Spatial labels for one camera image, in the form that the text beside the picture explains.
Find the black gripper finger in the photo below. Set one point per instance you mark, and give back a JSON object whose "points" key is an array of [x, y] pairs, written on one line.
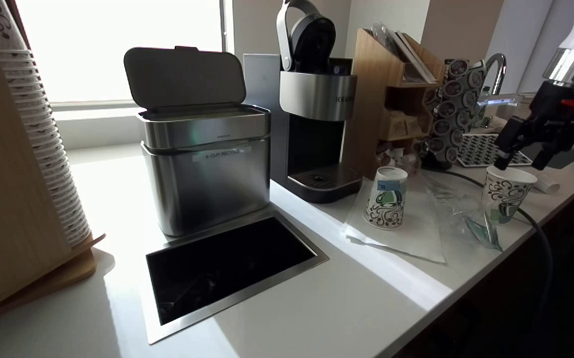
{"points": [[510, 137], [546, 153]]}

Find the black silver coffee machine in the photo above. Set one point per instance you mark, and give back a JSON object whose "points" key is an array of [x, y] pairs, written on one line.
{"points": [[316, 93]]}

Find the steel-framed counter trash opening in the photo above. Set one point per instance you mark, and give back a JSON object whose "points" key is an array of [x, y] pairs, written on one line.
{"points": [[192, 280]]}

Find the upside-down patterned paper cup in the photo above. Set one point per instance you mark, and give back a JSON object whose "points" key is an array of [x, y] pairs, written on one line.
{"points": [[385, 204]]}

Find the wooden condiment organizer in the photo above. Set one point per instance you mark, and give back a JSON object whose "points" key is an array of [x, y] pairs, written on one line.
{"points": [[387, 105]]}

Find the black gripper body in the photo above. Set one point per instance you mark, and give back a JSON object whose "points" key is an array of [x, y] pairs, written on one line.
{"points": [[550, 119]]}

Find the right-side-up patterned paper cup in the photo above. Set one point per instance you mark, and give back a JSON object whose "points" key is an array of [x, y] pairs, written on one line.
{"points": [[502, 192]]}

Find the wooden cup holder box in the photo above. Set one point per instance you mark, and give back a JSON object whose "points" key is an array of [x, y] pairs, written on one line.
{"points": [[34, 256]]}

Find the stack of paper cups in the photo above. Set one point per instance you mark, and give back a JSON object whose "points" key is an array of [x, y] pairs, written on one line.
{"points": [[34, 111]]}

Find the clear zip plastic bag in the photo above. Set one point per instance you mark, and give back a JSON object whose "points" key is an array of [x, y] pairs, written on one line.
{"points": [[463, 212]]}

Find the stainless steel trash bin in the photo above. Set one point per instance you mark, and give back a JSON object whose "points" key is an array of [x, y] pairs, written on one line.
{"points": [[204, 149]]}

